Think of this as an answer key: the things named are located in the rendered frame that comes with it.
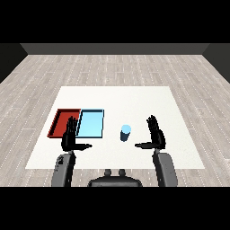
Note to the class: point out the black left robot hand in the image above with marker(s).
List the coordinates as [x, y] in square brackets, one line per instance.
[69, 139]

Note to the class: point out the dark grey robot body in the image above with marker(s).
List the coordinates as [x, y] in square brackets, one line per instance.
[115, 181]

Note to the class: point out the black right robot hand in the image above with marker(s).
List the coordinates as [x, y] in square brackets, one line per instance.
[157, 138]

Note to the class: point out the shallow red open box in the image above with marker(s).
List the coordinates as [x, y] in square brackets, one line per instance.
[61, 123]

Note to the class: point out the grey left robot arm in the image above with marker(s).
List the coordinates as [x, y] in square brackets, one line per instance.
[63, 170]

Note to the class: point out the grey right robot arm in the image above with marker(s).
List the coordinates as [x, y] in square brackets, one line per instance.
[166, 169]

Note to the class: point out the small blue can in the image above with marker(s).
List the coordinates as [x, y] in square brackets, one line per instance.
[125, 133]

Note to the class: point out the shallow light blue open box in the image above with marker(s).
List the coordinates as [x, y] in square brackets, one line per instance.
[91, 123]

